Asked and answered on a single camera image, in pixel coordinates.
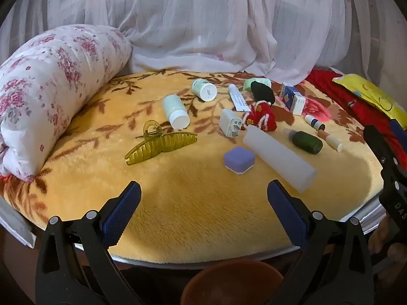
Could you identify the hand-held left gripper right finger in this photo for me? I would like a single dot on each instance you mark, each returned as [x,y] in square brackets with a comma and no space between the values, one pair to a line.
[285,208]

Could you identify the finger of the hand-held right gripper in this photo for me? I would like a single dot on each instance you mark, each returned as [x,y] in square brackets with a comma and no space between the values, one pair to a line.
[383,152]

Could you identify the brown plastic basin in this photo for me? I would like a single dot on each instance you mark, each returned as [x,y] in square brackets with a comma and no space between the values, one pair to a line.
[233,282]

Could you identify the rolled pink floral quilt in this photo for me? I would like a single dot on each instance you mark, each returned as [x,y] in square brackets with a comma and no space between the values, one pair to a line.
[47,95]

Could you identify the translucent white long bottle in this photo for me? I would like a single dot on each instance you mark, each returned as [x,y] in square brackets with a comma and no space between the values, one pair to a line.
[279,159]

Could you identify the person's right hand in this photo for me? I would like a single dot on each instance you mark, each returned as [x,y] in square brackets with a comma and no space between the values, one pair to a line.
[381,236]

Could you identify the mint bottle with white cap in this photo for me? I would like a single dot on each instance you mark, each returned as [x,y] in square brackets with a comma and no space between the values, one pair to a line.
[175,111]

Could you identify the red cloth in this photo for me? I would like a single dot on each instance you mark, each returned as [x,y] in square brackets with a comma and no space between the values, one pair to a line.
[353,104]

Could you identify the olive green hair claw clip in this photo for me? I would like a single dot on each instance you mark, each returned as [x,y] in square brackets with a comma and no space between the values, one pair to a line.
[159,143]

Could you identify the white sheer curtain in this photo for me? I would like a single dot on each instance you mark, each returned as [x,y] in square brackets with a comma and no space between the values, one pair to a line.
[206,22]

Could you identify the black sock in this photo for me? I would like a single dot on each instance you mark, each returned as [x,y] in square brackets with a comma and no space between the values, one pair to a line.
[263,92]

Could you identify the pale green lotion bottle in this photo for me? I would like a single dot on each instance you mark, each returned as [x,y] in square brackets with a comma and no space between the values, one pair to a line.
[254,83]

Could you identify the white jar with mint label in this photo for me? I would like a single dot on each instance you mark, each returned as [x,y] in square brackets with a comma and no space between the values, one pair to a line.
[204,90]

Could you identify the purple square case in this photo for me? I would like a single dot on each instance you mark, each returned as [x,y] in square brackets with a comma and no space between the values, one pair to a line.
[239,160]

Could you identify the blue and orange carton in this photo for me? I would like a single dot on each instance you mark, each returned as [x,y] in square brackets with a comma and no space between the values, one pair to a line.
[287,97]

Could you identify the white charger plug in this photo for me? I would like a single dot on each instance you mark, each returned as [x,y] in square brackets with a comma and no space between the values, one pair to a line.
[229,123]

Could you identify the white ointment tube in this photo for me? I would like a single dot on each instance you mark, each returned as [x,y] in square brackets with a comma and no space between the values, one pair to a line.
[237,98]

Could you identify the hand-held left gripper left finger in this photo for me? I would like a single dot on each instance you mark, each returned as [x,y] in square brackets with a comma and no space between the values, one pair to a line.
[124,208]

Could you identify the white small carton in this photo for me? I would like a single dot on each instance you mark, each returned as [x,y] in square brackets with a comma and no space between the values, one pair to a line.
[298,104]

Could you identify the dark green glass bottle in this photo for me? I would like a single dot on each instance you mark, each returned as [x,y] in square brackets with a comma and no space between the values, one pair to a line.
[306,141]

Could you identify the dark dropper bottle white cap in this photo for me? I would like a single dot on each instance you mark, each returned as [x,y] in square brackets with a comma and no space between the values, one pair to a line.
[314,122]

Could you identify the yellow printed bag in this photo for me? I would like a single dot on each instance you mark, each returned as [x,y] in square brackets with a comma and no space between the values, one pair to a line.
[372,95]

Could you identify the beige and white lip balm stick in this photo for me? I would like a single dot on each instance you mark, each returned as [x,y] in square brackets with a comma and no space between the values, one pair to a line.
[330,139]

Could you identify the yellow floral plush blanket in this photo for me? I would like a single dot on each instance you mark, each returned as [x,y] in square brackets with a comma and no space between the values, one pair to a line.
[197,213]

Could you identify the silver table rim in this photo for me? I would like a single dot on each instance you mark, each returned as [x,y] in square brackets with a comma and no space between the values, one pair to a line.
[365,220]

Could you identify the red knitted doll garment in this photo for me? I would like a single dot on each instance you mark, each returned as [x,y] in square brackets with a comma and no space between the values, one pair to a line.
[260,117]

